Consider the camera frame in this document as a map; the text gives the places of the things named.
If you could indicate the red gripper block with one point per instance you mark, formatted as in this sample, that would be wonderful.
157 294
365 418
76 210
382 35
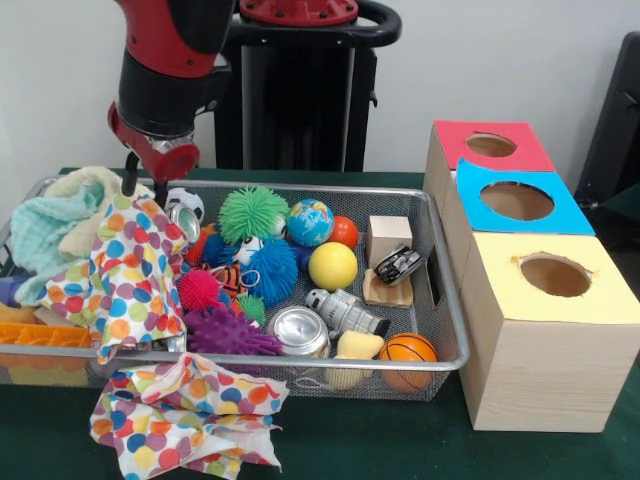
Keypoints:
165 155

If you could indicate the white knitted cloth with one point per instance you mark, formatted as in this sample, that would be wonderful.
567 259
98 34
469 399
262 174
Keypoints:
85 190

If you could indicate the mint green knitted cloth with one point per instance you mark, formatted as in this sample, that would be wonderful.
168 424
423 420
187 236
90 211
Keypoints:
45 235

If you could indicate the polka dot cloth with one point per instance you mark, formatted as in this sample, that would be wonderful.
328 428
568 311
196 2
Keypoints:
190 415
125 280

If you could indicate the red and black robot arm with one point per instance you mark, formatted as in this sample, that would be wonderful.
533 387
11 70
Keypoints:
165 60

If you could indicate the wooden box with three holes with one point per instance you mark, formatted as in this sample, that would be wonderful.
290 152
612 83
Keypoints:
540 350

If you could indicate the small soccer ball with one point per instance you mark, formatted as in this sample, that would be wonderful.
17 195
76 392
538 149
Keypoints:
186 205

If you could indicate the green spiky ball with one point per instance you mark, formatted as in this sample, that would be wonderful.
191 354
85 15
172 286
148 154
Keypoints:
253 213

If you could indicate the blue spiky ball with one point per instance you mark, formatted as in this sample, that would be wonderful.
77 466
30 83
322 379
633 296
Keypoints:
272 272

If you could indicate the small globe print ball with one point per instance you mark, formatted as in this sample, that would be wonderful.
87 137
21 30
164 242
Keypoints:
310 222

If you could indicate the purple spiky ball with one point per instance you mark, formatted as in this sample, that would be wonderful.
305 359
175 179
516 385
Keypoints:
225 333

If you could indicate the orange toy building block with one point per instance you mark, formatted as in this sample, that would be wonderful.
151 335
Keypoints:
40 335

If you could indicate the yellow ball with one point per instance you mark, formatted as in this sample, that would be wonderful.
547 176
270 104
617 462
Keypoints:
333 266

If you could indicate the small red ball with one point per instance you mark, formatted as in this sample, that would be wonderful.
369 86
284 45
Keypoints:
345 232

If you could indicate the dented silver can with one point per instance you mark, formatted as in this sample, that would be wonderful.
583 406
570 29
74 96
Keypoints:
300 332

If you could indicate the crushed silver can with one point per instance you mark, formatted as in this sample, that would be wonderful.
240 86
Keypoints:
345 312

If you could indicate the plain wooden cube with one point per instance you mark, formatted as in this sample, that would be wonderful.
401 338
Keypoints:
389 240

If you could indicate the small yellow duck toy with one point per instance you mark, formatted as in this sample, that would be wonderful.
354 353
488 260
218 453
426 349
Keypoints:
358 346

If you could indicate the small orange basketball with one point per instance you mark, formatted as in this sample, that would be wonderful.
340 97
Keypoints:
407 350

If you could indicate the black upright panel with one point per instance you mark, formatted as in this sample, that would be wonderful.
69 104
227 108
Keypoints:
620 130

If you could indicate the green cloth side table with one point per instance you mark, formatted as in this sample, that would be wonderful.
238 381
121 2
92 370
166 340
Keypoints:
625 205

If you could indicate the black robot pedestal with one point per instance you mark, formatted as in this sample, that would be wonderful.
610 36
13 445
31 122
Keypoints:
290 100

